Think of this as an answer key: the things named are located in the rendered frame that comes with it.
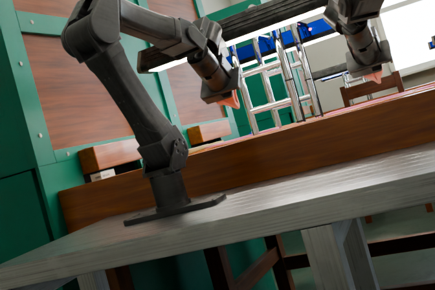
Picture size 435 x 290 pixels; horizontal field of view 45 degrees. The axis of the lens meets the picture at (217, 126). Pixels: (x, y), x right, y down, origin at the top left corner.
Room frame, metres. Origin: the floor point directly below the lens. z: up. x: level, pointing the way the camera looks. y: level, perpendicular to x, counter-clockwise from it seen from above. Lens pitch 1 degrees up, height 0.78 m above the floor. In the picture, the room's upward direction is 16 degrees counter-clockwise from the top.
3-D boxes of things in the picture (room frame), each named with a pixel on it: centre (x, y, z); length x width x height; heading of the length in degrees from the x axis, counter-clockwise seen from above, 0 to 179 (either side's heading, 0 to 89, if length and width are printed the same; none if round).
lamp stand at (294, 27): (1.94, -0.31, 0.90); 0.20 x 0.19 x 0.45; 65
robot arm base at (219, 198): (1.02, 0.12, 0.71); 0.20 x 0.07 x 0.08; 70
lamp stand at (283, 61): (1.57, -0.15, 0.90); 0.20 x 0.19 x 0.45; 65
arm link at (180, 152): (1.03, 0.12, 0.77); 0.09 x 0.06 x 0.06; 53
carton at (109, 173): (1.40, 0.33, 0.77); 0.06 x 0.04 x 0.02; 155
